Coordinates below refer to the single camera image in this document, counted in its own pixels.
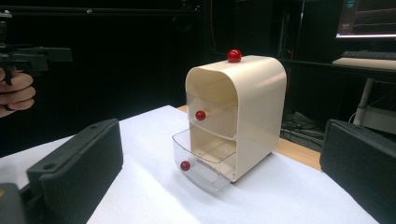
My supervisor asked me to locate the white table cover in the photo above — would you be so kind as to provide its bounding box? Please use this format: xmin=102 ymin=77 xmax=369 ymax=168
xmin=0 ymin=105 xmax=379 ymax=224

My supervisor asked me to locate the bundle of black cables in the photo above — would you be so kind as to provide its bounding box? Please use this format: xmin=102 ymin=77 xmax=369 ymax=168
xmin=279 ymin=111 xmax=326 ymax=148

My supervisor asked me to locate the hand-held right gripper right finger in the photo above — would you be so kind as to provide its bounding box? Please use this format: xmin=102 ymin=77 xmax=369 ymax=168
xmin=319 ymin=119 xmax=396 ymax=224

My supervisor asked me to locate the cream plastic drawer cabinet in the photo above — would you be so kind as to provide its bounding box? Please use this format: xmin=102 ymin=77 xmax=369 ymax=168
xmin=185 ymin=55 xmax=288 ymax=183

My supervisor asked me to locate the clear drawer with red knob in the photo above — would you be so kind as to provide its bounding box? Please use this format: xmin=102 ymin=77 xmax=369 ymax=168
xmin=186 ymin=92 xmax=239 ymax=141
xmin=172 ymin=128 xmax=237 ymax=191

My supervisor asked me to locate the computer monitor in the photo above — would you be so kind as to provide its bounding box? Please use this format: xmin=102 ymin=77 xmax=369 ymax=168
xmin=335 ymin=0 xmax=396 ymax=40

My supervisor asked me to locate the white desk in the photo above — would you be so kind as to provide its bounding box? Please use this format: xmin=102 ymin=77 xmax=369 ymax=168
xmin=332 ymin=57 xmax=396 ymax=132

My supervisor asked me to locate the red ball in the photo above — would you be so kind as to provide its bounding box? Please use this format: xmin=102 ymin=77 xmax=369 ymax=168
xmin=226 ymin=49 xmax=243 ymax=63

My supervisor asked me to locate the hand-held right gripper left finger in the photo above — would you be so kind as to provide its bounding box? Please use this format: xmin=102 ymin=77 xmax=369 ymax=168
xmin=26 ymin=118 xmax=124 ymax=224

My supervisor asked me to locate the dark metal stand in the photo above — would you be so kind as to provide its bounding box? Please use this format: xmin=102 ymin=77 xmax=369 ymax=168
xmin=278 ymin=0 xmax=307 ymax=59

